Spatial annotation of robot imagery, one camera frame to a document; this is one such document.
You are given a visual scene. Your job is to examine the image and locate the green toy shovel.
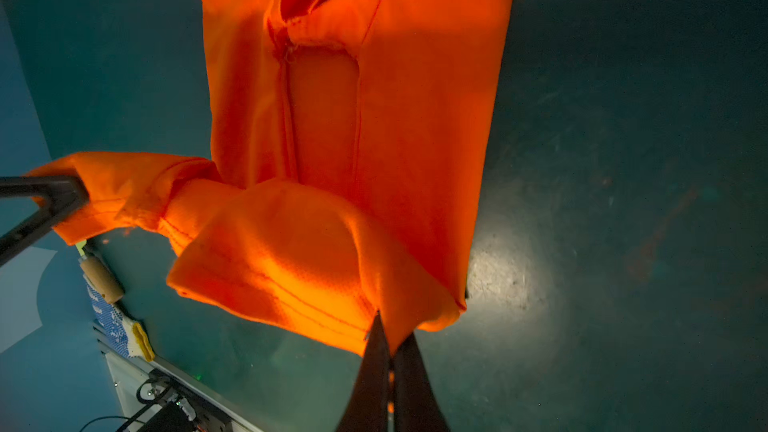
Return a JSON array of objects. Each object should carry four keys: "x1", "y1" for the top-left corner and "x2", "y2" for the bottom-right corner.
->
[{"x1": 75, "y1": 241, "x2": 125, "y2": 305}]

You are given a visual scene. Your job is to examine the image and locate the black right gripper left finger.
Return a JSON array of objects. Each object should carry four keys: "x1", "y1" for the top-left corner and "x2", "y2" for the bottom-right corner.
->
[{"x1": 336, "y1": 313, "x2": 390, "y2": 432}]

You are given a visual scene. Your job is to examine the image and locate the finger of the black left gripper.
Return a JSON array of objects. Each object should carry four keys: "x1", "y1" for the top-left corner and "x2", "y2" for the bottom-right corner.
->
[{"x1": 1, "y1": 176, "x2": 89, "y2": 266}]

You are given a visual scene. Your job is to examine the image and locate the orange t shirt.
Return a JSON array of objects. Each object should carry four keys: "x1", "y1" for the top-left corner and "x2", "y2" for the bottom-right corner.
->
[{"x1": 35, "y1": 0, "x2": 513, "y2": 354}]

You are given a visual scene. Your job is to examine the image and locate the left blue dotted glove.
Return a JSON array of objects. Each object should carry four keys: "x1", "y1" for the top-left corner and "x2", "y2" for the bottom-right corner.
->
[{"x1": 85, "y1": 279, "x2": 156, "y2": 362}]

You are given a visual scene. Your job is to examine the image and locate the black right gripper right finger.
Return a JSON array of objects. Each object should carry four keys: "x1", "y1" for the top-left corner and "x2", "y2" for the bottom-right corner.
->
[{"x1": 392, "y1": 334, "x2": 450, "y2": 432}]

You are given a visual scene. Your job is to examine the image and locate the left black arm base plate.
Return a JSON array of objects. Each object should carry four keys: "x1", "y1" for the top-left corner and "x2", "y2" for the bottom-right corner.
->
[{"x1": 136, "y1": 370, "x2": 234, "y2": 432}]

